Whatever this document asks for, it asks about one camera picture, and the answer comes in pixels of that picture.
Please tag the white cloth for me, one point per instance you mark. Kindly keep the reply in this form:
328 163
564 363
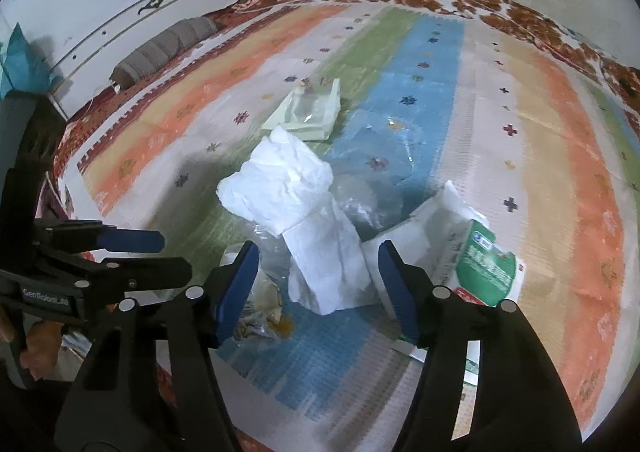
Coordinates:
325 262

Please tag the crumpled clear plastic wrap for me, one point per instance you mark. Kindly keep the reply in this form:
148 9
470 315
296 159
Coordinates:
365 202

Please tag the clear plastic container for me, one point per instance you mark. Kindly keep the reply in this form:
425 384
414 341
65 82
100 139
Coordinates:
382 145

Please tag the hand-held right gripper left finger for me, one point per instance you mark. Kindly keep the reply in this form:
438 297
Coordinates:
235 292

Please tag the pale green plastic package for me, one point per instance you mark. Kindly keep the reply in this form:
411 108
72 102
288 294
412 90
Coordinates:
320 126

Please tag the striped colourful mat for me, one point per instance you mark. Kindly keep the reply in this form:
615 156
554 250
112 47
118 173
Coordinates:
550 132

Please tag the white tissue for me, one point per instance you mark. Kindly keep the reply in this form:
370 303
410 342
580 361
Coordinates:
275 182

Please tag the clear bag with food residue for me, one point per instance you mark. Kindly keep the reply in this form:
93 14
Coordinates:
262 292

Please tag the white wooden headboard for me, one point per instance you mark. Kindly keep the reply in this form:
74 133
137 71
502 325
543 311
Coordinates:
100 7

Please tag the teal cloth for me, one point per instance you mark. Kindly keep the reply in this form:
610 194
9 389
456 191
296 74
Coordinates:
22 57

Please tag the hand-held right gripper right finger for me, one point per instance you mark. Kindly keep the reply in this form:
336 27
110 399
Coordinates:
397 292

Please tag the green white plastic packet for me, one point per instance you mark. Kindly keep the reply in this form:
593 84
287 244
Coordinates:
480 267

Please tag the grey pillow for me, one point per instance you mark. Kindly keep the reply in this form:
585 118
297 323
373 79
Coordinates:
160 50

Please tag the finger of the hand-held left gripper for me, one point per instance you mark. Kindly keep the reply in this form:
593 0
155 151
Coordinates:
135 239
150 269

